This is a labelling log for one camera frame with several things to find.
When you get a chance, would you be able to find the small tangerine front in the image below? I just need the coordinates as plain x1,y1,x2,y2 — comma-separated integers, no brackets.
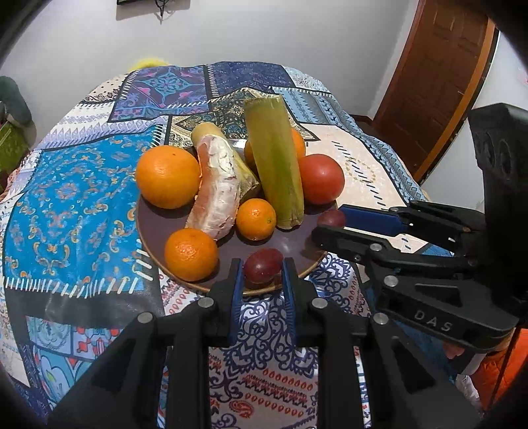
164,228,218,282

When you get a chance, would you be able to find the small tangerine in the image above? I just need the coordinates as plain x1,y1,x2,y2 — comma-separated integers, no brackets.
235,198,277,241
164,228,218,282

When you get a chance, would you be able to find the dark red jujube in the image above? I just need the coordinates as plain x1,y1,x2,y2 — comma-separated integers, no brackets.
244,247,284,284
317,209,347,228

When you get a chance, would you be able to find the red tomato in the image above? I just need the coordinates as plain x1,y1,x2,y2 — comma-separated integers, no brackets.
298,154,346,206

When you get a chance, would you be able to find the large orange without sticker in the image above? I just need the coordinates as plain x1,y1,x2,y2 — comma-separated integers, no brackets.
135,146,200,209

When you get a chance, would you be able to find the yellow sugarcane piece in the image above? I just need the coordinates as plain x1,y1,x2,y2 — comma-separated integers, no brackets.
191,121,260,202

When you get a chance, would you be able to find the large orange with sticker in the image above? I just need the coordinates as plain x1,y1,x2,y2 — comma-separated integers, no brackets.
244,128,306,170

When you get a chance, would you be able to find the green sugarcane piece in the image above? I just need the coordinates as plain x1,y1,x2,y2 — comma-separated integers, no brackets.
244,96,304,230

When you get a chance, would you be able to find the purple round plate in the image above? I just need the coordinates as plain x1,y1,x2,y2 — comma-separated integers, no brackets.
135,197,326,292

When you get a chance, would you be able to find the blue patchwork bedspread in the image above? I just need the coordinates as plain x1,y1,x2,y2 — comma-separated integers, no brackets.
1,62,429,428

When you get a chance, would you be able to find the brown wooden door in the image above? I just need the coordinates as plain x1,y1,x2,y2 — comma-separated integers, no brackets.
374,1,497,182

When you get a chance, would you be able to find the yellow curved foam object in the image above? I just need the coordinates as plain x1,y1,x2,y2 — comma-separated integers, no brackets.
128,57,167,72

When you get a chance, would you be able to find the grey green plush pillow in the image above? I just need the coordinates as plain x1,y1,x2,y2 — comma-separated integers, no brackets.
0,76,32,126

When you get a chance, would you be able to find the small black wall screen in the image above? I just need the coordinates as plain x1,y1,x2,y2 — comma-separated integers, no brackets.
116,0,167,5

